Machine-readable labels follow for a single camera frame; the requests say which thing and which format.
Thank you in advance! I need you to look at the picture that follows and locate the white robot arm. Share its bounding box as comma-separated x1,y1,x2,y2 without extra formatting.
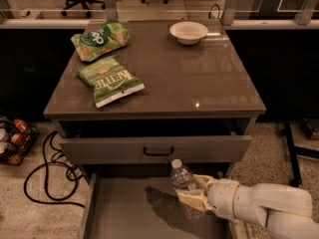
173,174,319,239

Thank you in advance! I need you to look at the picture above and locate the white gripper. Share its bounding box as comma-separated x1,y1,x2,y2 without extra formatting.
175,174,239,220

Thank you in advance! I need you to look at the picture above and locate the white bowl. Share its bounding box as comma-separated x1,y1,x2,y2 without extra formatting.
169,21,208,45

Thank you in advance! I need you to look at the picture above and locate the grey top drawer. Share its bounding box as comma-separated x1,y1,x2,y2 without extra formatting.
61,119,251,164

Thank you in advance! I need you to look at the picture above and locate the black top drawer handle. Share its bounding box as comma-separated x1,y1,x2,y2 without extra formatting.
143,146,174,157

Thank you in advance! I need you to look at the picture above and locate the black floor cable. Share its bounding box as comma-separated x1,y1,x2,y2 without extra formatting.
22,130,86,209

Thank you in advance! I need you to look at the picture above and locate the green kettle chips bag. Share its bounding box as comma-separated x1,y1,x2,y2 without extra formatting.
77,56,145,108

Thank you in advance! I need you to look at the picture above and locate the black stand leg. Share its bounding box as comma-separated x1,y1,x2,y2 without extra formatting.
281,121,319,187

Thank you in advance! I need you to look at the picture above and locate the black wire basket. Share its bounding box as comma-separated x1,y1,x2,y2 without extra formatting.
0,117,39,165

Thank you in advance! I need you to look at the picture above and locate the grey drawer cabinet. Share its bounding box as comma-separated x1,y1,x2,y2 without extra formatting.
42,19,267,239

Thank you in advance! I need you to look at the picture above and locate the green snack bag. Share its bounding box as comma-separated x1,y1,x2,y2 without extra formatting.
71,21,131,62

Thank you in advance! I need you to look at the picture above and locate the clear plastic water bottle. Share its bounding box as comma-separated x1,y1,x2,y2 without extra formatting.
170,159,203,221

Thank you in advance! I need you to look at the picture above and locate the grey drawer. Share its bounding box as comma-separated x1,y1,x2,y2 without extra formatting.
61,119,251,164
79,174,235,239

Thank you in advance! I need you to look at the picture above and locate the grey middle drawer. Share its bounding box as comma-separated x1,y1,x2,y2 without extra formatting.
79,174,235,239

